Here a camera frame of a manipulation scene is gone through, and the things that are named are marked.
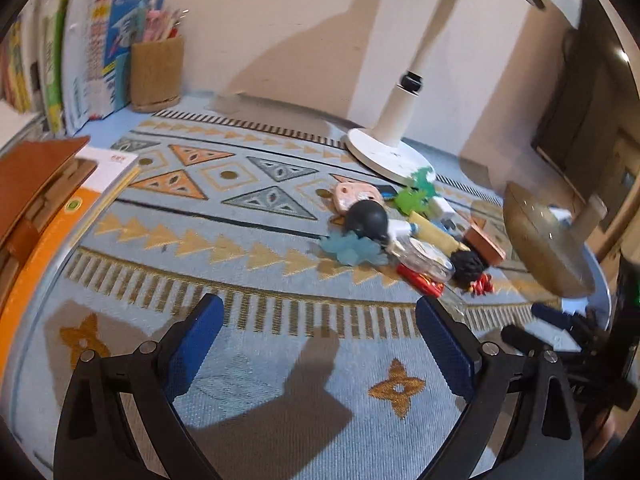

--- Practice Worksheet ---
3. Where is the red candy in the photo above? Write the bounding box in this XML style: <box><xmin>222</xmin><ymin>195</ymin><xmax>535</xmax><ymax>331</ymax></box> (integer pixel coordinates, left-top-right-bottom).
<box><xmin>396</xmin><ymin>263</ymin><xmax>495</xmax><ymax>298</ymax></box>

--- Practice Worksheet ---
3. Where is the black knitted ball charm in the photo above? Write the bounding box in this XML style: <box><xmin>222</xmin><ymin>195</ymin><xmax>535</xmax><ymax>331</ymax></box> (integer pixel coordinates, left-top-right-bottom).
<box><xmin>449</xmin><ymin>249</ymin><xmax>486</xmax><ymax>287</ymax></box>

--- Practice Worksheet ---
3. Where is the orange brown box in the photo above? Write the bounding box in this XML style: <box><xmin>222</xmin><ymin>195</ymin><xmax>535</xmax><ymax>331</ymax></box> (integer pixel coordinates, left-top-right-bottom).
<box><xmin>463</xmin><ymin>223</ymin><xmax>506</xmax><ymax>266</ymax></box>

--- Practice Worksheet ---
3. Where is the yellow highlighter block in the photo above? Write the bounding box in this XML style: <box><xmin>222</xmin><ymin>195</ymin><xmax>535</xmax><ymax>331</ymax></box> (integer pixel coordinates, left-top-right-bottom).
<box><xmin>409</xmin><ymin>211</ymin><xmax>470</xmax><ymax>257</ymax></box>

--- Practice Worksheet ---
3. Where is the white power adapter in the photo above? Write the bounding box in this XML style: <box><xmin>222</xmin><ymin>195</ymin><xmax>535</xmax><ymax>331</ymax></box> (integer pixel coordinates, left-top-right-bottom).
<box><xmin>426</xmin><ymin>195</ymin><xmax>456</xmax><ymax>229</ymax></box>

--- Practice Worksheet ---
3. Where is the light blue jelly toy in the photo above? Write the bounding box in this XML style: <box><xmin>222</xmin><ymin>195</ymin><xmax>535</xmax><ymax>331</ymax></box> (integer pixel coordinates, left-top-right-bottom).
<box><xmin>319</xmin><ymin>231</ymin><xmax>388</xmax><ymax>266</ymax></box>

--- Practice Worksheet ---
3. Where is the black-headed toy figure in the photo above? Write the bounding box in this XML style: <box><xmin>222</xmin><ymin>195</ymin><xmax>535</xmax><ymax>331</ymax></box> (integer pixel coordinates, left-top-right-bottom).
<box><xmin>343</xmin><ymin>200</ymin><xmax>419</xmax><ymax>245</ymax></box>

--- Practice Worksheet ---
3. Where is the black blue utility knife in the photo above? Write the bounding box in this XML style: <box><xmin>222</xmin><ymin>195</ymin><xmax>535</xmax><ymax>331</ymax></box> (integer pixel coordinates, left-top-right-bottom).
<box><xmin>376</xmin><ymin>185</ymin><xmax>398</xmax><ymax>200</ymax></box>

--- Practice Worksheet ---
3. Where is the pink oval gadget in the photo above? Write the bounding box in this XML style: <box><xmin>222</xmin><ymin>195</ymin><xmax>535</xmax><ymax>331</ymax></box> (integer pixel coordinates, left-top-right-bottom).
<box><xmin>333</xmin><ymin>182</ymin><xmax>384</xmax><ymax>214</ymax></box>

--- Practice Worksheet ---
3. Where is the person right hand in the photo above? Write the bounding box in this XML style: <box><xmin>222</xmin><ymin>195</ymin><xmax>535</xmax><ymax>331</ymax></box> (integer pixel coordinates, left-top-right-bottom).
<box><xmin>585</xmin><ymin>412</ymin><xmax>620</xmax><ymax>460</ymax></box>

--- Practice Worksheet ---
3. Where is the amber ribbed glass bowl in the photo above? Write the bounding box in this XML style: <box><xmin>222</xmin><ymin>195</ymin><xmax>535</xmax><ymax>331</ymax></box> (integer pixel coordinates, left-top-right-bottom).
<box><xmin>503</xmin><ymin>181</ymin><xmax>596</xmax><ymax>298</ymax></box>

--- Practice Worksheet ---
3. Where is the light green dinosaur toy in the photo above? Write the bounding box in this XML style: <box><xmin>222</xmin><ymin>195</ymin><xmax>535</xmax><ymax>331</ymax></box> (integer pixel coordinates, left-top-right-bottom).
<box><xmin>394</xmin><ymin>188</ymin><xmax>428</xmax><ymax>216</ymax></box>

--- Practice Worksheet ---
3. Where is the dark green dinosaur toy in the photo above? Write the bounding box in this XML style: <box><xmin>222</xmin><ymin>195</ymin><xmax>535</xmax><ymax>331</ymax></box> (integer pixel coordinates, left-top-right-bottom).
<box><xmin>411</xmin><ymin>166</ymin><xmax>437</xmax><ymax>197</ymax></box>

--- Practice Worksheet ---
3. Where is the white desk lamp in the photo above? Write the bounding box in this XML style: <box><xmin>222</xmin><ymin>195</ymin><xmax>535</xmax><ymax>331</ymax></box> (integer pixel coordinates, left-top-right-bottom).
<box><xmin>342</xmin><ymin>0</ymin><xmax>547</xmax><ymax>189</ymax></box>

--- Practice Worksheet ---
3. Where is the orange white book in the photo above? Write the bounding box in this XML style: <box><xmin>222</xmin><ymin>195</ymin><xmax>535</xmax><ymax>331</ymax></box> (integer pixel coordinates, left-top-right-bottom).
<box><xmin>1</xmin><ymin>146</ymin><xmax>139</xmax><ymax>370</ymax></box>

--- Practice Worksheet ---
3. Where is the brown leather notebook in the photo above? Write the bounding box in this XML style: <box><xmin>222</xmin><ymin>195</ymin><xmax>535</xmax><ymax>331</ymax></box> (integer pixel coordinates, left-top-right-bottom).
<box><xmin>1</xmin><ymin>136</ymin><xmax>98</xmax><ymax>306</ymax></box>

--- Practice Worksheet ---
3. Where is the cork pen holder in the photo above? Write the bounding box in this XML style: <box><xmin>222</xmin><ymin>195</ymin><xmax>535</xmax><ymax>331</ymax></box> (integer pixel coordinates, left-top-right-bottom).
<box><xmin>130</xmin><ymin>36</ymin><xmax>184</xmax><ymax>113</ymax></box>

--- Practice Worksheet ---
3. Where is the standing booklets stack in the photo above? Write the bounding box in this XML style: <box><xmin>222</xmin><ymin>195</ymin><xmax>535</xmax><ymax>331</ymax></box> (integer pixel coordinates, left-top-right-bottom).
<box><xmin>1</xmin><ymin>0</ymin><xmax>164</xmax><ymax>138</ymax></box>

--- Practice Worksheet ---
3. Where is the black wall television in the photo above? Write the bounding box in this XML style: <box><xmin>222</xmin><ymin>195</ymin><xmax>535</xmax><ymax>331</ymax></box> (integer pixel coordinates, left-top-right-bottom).
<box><xmin>533</xmin><ymin>0</ymin><xmax>639</xmax><ymax>198</ymax></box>

